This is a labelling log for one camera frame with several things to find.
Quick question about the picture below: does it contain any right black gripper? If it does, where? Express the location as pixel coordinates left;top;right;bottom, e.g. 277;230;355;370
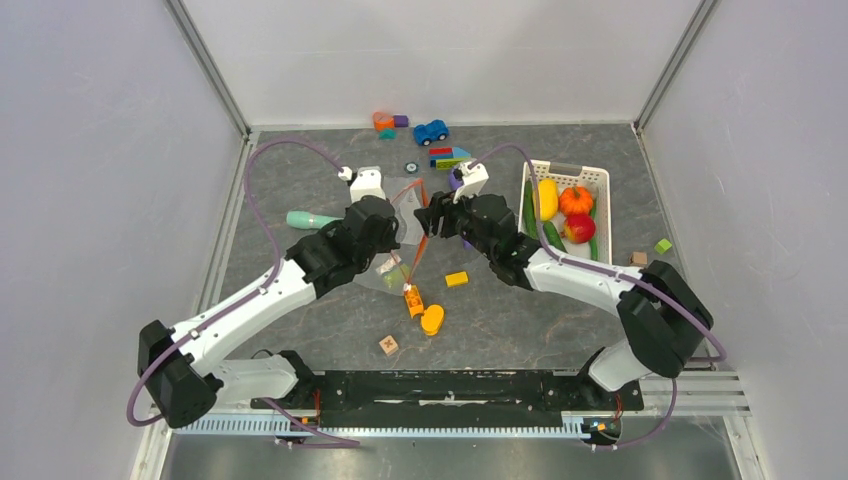
414;183;496;261

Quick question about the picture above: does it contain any clear zip bag orange zipper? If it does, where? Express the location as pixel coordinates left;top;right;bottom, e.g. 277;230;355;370
354;177;423;296

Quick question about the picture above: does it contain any red apple toy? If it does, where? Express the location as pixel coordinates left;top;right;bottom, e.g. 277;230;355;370
562;214;596;244

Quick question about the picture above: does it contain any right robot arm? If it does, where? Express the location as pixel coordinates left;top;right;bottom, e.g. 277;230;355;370
415;192;713;408

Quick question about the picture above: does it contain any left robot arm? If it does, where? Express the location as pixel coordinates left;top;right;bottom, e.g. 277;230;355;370
127;195;399;429

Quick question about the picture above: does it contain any multicolour brick stack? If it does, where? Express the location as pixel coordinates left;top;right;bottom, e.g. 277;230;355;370
428;147;472;170

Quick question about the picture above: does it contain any yellow brick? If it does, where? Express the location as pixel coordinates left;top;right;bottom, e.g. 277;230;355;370
444;271;469;288

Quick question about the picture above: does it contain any long green cucumber toy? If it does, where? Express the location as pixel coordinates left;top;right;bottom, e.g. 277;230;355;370
522;180;539;240

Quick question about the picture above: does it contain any blue toy car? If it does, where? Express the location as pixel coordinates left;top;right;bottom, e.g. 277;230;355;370
413;119;450;146

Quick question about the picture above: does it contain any orange brick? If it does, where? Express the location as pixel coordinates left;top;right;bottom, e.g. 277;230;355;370
403;283;425;319

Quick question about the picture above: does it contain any short green cucumber toy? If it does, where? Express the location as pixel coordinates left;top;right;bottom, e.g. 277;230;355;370
542;221;567;253

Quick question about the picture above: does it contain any orange oval block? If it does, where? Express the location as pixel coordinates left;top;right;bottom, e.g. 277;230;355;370
420;304;445;336

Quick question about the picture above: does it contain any teal small block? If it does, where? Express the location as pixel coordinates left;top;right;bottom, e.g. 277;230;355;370
378;128;397;140

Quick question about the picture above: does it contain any purple small block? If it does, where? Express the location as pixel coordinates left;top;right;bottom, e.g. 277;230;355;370
393;115;409;128

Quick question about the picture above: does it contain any orange pumpkin toy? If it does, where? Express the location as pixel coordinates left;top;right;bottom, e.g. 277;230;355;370
559;186;594;217

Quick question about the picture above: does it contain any green chili pepper toy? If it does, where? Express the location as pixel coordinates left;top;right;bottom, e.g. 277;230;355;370
588;201;599;261

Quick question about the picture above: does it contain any white plastic basket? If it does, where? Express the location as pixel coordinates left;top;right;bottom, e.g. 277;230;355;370
518;160;613;264

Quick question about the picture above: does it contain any wooden cube with X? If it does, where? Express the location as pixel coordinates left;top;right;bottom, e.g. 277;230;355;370
378;335;399;356

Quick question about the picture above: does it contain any small wooden cube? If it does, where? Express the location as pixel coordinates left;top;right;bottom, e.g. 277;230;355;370
629;251;649;268

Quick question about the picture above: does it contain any small green cube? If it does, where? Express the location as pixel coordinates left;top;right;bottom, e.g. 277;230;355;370
654;238;673;255

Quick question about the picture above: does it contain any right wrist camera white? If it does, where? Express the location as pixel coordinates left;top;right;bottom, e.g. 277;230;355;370
453;159;489;203

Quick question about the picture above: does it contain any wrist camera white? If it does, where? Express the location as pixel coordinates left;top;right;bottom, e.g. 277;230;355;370
337;166;386;203
453;159;489;203

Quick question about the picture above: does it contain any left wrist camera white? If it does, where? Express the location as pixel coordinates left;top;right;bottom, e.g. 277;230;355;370
337;166;386;203

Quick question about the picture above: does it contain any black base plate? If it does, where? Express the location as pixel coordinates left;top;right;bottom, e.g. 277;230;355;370
273;350;644;429

